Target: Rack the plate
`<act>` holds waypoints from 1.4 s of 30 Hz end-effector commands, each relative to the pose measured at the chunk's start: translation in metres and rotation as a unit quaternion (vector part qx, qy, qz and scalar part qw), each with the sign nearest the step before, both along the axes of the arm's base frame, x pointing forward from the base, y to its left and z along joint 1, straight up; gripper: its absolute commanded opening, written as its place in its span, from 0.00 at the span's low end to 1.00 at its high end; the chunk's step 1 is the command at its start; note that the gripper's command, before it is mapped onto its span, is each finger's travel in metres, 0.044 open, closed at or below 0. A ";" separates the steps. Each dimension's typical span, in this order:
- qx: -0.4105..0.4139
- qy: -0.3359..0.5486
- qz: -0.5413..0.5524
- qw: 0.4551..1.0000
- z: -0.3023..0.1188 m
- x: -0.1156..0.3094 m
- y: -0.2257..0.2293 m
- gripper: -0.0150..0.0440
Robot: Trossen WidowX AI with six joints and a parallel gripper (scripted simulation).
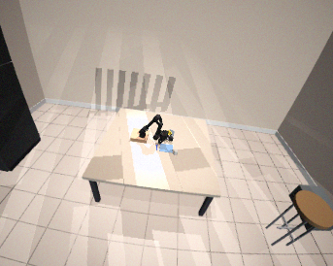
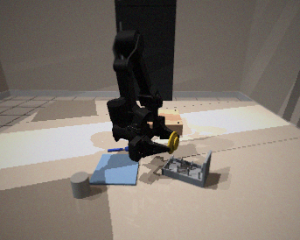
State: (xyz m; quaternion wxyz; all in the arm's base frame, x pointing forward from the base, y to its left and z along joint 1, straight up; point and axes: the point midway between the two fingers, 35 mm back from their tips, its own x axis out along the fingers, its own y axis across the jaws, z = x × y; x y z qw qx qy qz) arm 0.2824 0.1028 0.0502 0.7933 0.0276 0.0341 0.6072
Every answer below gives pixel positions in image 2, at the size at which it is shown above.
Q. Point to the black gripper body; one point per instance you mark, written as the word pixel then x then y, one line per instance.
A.
pixel 135 139

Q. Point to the yellow round plate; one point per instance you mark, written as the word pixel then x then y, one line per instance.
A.
pixel 173 142

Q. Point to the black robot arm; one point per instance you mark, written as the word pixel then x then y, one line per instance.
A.
pixel 125 110

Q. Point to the grey dish rack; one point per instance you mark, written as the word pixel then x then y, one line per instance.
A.
pixel 187 171

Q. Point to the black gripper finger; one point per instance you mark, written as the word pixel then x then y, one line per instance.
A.
pixel 150 148
pixel 164 132

